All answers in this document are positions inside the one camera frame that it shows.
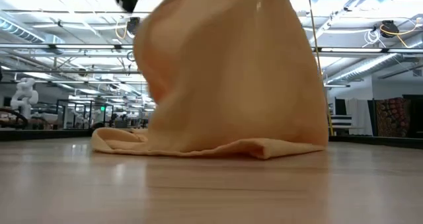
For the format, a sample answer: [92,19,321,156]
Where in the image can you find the orange waffle-weave towel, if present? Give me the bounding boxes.
[91,0,330,161]

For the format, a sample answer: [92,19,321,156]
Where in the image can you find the white hanging cloth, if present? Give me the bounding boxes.
[345,98,373,136]

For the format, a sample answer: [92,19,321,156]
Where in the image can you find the patterned hanging rug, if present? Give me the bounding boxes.
[375,97,412,138]

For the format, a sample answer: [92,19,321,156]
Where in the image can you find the black cable reel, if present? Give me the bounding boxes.
[379,20,401,39]
[126,17,141,36]

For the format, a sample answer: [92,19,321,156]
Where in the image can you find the black metal stand frame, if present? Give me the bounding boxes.
[56,99,115,130]

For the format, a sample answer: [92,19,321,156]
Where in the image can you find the silver ventilation duct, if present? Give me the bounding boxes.
[325,40,423,85]
[0,17,46,44]

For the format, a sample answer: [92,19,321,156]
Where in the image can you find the black curved hose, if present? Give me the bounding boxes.
[0,107,30,130]

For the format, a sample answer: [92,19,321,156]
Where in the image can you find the black aluminium table frame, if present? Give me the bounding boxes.
[0,128,423,149]

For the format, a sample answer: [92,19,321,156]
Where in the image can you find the yellow hanging cable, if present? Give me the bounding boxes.
[306,0,335,136]

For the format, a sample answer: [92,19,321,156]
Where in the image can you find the white coiled cable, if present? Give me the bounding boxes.
[362,28,383,48]

